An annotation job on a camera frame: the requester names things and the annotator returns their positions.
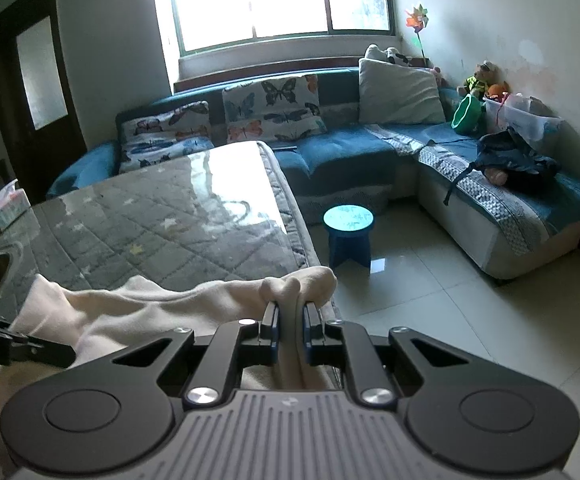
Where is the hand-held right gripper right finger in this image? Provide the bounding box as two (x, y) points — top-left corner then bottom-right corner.
(302, 301), (473, 408)

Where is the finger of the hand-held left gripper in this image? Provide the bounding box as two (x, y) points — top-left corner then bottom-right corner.
(0, 305), (77, 369)

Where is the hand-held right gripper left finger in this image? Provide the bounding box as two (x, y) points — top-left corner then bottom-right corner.
(112, 301), (281, 408)

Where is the cream garment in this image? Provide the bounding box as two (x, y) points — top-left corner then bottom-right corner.
(0, 265), (339, 480)

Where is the blue round stool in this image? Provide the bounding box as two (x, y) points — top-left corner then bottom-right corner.
(323, 204), (375, 269)

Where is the white tissue box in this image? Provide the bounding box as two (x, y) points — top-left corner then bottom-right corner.
(0, 179), (32, 231)

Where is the grey quilted table cover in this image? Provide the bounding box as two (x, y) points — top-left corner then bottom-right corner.
(0, 141), (339, 311)

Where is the blue corner sofa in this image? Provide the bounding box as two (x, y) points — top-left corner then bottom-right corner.
(45, 66), (580, 281)

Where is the butterfly print cushion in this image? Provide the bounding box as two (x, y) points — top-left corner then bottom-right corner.
(118, 101), (216, 174)
(221, 74), (329, 144)

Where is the dark wooden door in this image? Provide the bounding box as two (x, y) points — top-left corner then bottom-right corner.
(0, 0), (89, 202)

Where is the grey patterned sofa cover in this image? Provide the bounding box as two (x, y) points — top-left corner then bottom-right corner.
(367, 122), (580, 259)

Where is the grey pillow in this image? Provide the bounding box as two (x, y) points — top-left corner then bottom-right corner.
(357, 57), (447, 126)

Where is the green plastic cup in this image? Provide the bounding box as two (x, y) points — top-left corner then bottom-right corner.
(450, 94), (483, 136)

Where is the dark backpack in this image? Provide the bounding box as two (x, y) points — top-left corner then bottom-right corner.
(443, 127), (561, 206)

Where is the black and white plush toy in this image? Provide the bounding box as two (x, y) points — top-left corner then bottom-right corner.
(365, 44), (413, 69)

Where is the teddy bear plush toy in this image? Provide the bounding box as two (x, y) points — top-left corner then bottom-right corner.
(457, 60), (496, 101)

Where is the clear plastic storage box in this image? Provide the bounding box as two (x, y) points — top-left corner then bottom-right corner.
(483, 93), (563, 144)

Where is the orange plush toy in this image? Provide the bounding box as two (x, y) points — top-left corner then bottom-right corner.
(486, 81), (512, 104)

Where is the colourful pinwheel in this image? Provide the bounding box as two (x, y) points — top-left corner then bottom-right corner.
(403, 4), (430, 62)

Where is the window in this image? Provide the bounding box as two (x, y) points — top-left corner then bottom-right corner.
(150, 0), (397, 57)

